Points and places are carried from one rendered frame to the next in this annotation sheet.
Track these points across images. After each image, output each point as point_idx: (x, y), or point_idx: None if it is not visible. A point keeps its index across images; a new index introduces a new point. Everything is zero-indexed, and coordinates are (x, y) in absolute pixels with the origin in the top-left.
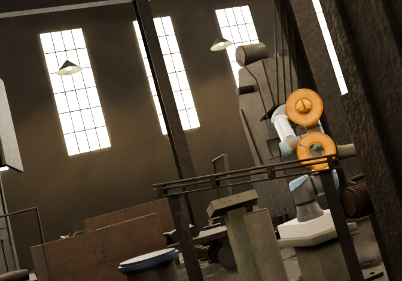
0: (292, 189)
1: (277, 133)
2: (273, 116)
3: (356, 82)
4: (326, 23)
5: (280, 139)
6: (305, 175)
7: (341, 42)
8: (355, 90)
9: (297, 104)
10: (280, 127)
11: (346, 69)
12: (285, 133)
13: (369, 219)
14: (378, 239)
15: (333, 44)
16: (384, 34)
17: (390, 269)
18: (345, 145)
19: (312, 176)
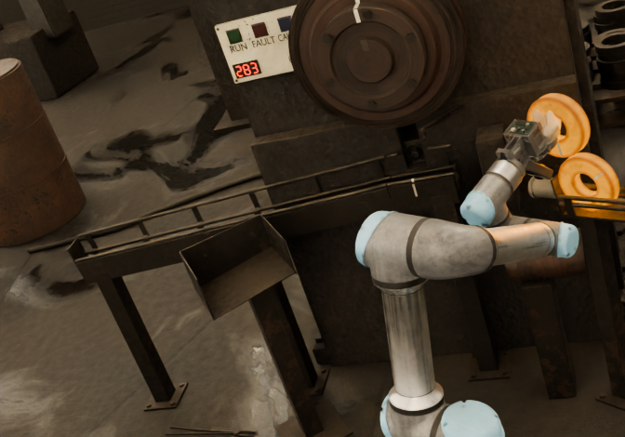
0: (502, 430)
1: (521, 247)
2: (484, 231)
3: (584, 55)
4: None
5: (542, 243)
6: (456, 403)
7: (575, 5)
8: (585, 64)
9: (559, 122)
10: (517, 228)
11: (570, 44)
12: (536, 224)
13: (552, 291)
14: (558, 312)
15: (564, 10)
16: (576, 1)
17: (565, 343)
18: (551, 178)
19: (442, 404)
